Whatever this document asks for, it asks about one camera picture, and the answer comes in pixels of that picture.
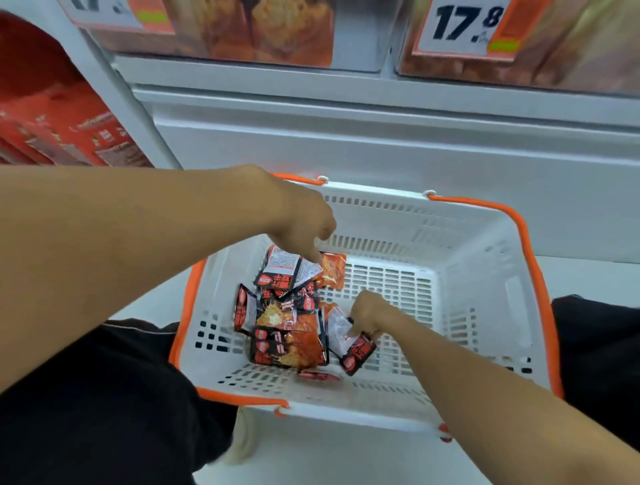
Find pile of red black packets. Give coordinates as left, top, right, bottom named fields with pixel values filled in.
left=233, top=252, right=347, bottom=382

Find red black snack packet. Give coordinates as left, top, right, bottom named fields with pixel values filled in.
left=254, top=245, right=324, bottom=299
left=325, top=306, right=377, bottom=376

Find white shoe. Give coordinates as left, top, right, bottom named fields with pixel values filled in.
left=220, top=407, right=261, bottom=465

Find person's right forearm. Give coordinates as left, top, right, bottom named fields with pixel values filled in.
left=382, top=310, right=640, bottom=485

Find clear bin with food picture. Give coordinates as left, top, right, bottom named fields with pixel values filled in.
left=90, top=0, right=402, bottom=74
left=397, top=0, right=640, bottom=98

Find black trousers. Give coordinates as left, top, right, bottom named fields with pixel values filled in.
left=0, top=295, right=640, bottom=485

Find person's left hand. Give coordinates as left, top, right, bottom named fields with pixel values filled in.
left=265, top=169, right=337, bottom=264

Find person's right hand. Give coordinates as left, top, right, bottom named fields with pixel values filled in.
left=347, top=290, right=402, bottom=339

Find white orange price tag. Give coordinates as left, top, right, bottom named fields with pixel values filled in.
left=57, top=0, right=176, bottom=35
left=412, top=0, right=522, bottom=62

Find person's left forearm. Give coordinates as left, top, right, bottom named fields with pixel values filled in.
left=0, top=165, right=281, bottom=395

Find stack of red cartons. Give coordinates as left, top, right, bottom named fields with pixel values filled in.
left=0, top=12, right=154, bottom=167

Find white basket with orange handles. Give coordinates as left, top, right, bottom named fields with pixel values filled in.
left=169, top=172, right=565, bottom=443

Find white metal shelf unit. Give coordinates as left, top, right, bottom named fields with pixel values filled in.
left=20, top=0, right=640, bottom=264

